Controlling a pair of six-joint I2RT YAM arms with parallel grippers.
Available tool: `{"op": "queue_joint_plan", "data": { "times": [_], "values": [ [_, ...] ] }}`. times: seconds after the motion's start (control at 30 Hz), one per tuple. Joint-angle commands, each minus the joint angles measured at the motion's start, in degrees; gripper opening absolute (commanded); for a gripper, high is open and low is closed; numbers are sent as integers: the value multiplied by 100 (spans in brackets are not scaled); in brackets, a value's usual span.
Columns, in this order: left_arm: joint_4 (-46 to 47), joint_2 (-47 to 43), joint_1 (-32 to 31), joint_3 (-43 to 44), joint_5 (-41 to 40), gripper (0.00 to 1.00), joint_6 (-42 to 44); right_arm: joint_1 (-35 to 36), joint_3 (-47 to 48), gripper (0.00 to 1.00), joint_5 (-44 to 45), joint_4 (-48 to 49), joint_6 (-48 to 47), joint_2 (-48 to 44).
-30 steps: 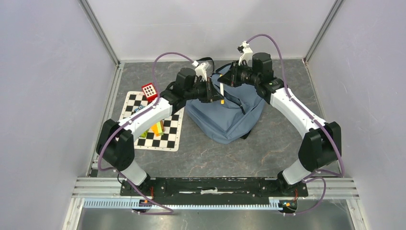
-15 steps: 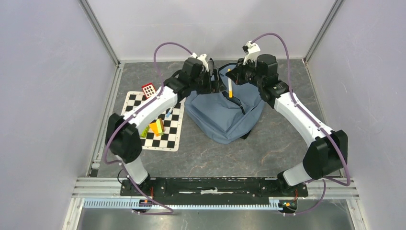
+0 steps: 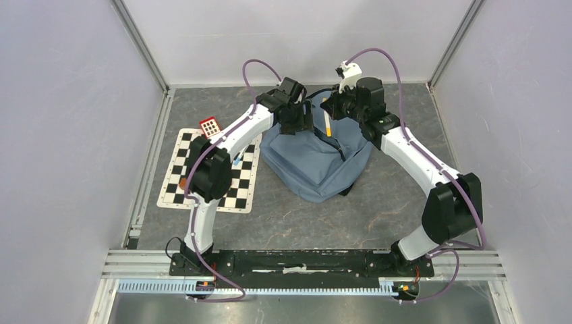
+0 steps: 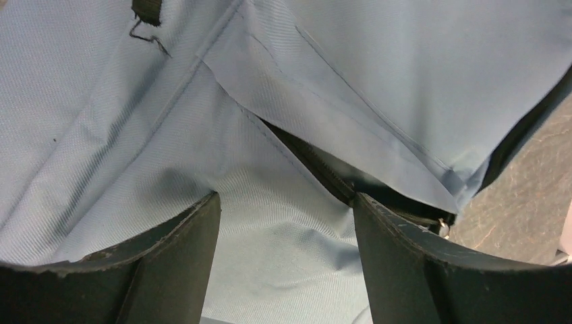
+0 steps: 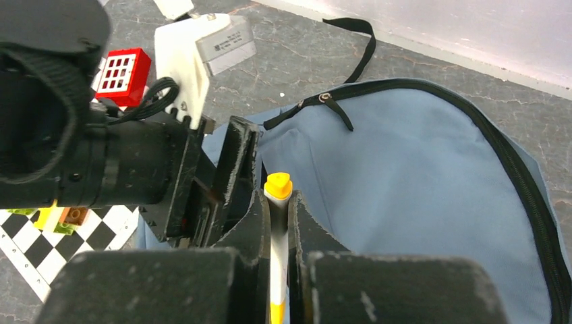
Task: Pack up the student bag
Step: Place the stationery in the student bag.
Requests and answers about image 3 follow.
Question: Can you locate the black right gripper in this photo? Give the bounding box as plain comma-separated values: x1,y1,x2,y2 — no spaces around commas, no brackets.
323,81,366,124

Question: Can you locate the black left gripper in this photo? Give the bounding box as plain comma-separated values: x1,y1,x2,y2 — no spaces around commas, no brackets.
279,99,314,136

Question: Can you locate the yellow white marker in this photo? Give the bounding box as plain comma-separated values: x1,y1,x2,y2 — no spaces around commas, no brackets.
324,111,332,138

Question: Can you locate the blue student backpack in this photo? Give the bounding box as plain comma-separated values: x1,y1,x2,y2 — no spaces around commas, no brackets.
260,90,373,203

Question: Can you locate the blue white marker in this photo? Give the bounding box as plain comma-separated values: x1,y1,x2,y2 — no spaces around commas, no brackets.
233,153,244,165

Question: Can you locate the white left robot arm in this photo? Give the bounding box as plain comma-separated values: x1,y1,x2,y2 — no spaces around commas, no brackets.
183,77,309,275

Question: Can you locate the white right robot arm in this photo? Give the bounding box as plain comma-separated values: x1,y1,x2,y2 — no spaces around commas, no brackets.
320,77,483,275

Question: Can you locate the red white toy block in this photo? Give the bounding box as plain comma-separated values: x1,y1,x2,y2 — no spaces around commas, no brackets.
199,116,222,138

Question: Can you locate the black white chessboard mat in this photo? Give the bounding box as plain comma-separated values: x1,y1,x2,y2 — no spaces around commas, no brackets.
156,128,262,214

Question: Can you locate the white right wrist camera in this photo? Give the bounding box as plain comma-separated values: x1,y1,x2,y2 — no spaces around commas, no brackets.
335,61,362,94

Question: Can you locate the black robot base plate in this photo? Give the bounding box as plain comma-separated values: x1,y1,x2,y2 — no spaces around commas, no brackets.
169,250,434,290

